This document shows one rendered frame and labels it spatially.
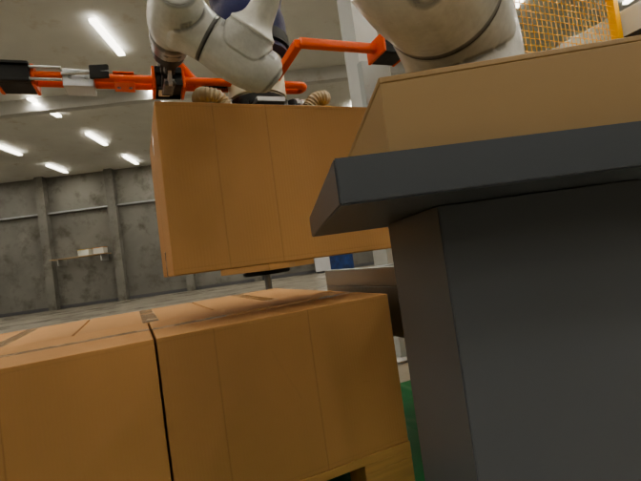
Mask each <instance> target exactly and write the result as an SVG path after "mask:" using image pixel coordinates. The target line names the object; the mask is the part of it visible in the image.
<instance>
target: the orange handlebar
mask: <svg viewBox="0 0 641 481"><path fill-rule="evenodd" d="M301 49H306V50H320V51H333V52H358V53H372V54H374V53H375V52H376V51H377V44H376V43H364V42H353V41H341V40H331V39H319V38H308V37H300V38H299V39H294V40H293V42H292V44H291V45H290V47H289V49H288V50H287V52H286V53H285V55H284V57H283V58H282V59H281V63H282V71H283V73H282V76H281V77H280V79H279V81H280V80H281V79H282V77H283V76H284V74H285V73H286V71H287V70H288V68H289V67H290V65H291V64H292V62H293V61H294V59H295V58H296V56H297V55H298V53H299V52H300V50H301ZM33 74H34V77H56V78H62V75H61V72H45V71H34V72H33ZM94 82H95V87H96V88H97V89H115V91H116V92H127V93H135V90H152V84H153V81H152V76H151V75H138V74H134V72H115V71H113V73H110V78H100V79H95V80H94ZM185 82H186V92H193V91H194V90H195V89H196V88H198V87H202V86H220V87H227V89H226V88H225V89H224V88H223V89H222V88H217V90H221V91H222V92H223V93H228V87H231V85H232V84H231V83H229V82H227V81H225V80H224V79H222V78H208V77H185ZM284 83H285V91H286V94H302V93H304V92H305V91H306V89H307V85H306V84H305V83H304V82H300V81H284ZM38 85H39V87H51V88H64V86H63V81H38ZM195 86H197V87H195Z"/></svg>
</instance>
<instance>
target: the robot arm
mask: <svg viewBox="0 0 641 481"><path fill-rule="evenodd" d="M350 1H351V2H352V4H353V5H354V6H355V7H356V9H357V10H358V11H359V12H360V13H361V15H362V16H363V17H364V18H365V19H366V20H367V22H368V23H369V24H370V25H371V26H372V27H373V28H374V29H375V30H376V31H377V32H378V33H379V34H380V35H381V36H382V37H384V38H385V39H386V40H387V41H388V42H390V43H391V44H392V45H393V47H394V49H395V51H396V53H397V55H398V57H399V58H400V60H401V62H402V64H403V67H404V70H405V72H406V73H414V72H419V71H425V70H431V69H437V68H443V67H449V66H455V65H461V64H466V63H472V62H478V61H484V60H489V59H495V58H502V57H508V56H513V55H519V54H525V51H524V43H523V38H522V34H521V29H520V24H519V20H518V15H517V11H516V8H515V4H514V1H513V0H350ZM278 8H279V0H251V1H250V2H249V4H248V5H247V6H246V8H244V9H243V10H241V11H238V12H232V13H231V15H230V16H229V17H228V18H227V19H226V20H225V19H223V18H221V17H220V16H219V15H217V14H216V13H215V12H214V11H213V10H212V9H211V8H210V7H209V6H208V5H207V4H206V3H205V2H204V0H148V2H147V9H146V17H147V24H148V28H149V38H150V43H151V47H150V48H151V49H152V55H153V57H154V59H155V61H156V62H157V66H158V67H160V74H161V86H158V96H168V97H169V96H173V92H174V88H175V86H176V82H175V80H174V79H173V75H175V72H176V67H178V66H179V65H181V64H182V62H183V61H184V59H185V58H186V57H187V55H188V56H190V57H192V58H193V59H195V60H197V61H198V62H200V63H201V64H202V65H204V66H205V67H206V68H208V69H209V70H210V71H211V72H212V73H214V74H216V75H217V76H219V77H220V78H222V79H224V80H225V81H227V82H229V83H231V84H233V85H235V86H237V87H239V88H241V89H243V90H245V91H248V92H251V93H256V94H260V93H268V92H269V91H270V90H271V89H272V88H273V87H274V86H275V84H276V83H277V82H278V81H279V79H280V77H281V76H282V73H283V71H282V63H281V60H280V58H279V55H278V54H277V53H275V52H274V51H273V45H274V43H275V41H274V39H273V34H272V28H273V24H274V21H275V18H276V15H277V12H278Z"/></svg>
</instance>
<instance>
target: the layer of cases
mask: <svg viewBox="0 0 641 481"><path fill-rule="evenodd" d="M407 440H408V437H407V430H406V423H405V417H404V410H403V397H402V391H401V384H400V377H399V370H398V364H397V357H396V350H395V344H394V337H393V330H392V323H391V318H390V311H389V304H388V298H387V294H383V293H362V292H343V291H323V290H303V289H283V288H273V289H267V290H261V291H256V292H250V293H244V294H238V295H233V296H227V297H221V298H215V299H210V300H204V301H198V302H192V303H182V304H176V305H170V306H164V307H158V308H152V309H146V310H140V311H135V312H129V313H123V314H117V315H112V316H106V317H100V318H94V319H91V320H83V321H77V322H71V323H65V324H55V325H49V326H43V327H37V328H32V329H26V330H20V331H14V332H9V333H3V334H0V481H300V480H302V479H305V478H307V477H310V476H313V475H315V474H318V473H321V472H324V471H328V470H331V469H333V468H335V467H338V466H340V465H343V464H346V463H348V462H351V461H354V460H357V459H359V458H362V457H364V456H366V455H369V454H372V453H374V452H377V451H380V450H384V449H387V448H389V447H392V446H395V445H398V444H400V443H402V442H405V441H407Z"/></svg>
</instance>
